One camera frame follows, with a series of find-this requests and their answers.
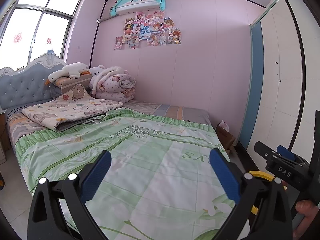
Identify yellow rimmed black trash bin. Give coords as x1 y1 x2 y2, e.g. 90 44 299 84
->
247 170 288 215

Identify person's right hand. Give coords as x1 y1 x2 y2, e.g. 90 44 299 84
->
293 200 319 239

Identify brown cardboard box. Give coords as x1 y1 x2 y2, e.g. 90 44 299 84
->
215 120 235 155

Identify green patterned bed quilt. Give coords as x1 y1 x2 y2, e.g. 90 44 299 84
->
15 108 235 239

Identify folded bear print blanket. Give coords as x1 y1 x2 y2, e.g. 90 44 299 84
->
22 84 123 132

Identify rolled pink floral comforter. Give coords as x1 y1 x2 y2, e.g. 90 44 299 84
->
89 66 136 103

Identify striped pillow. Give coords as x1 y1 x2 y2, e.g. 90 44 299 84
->
52 74 92 95

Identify white bear plush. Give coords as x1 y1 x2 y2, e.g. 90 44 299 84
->
89 64 106 76

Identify white goose plush toy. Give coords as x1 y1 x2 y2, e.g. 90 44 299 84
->
44 62 91 86

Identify blue tufted headboard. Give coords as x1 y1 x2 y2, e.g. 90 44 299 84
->
0 50 66 111

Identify air conditioner with teal cover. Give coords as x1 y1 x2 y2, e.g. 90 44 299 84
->
110 0 165 17

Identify anime posters on wall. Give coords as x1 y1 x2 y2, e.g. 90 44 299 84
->
114 11 182 50

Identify window with metal frame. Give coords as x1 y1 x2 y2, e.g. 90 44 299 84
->
1 0 81 70

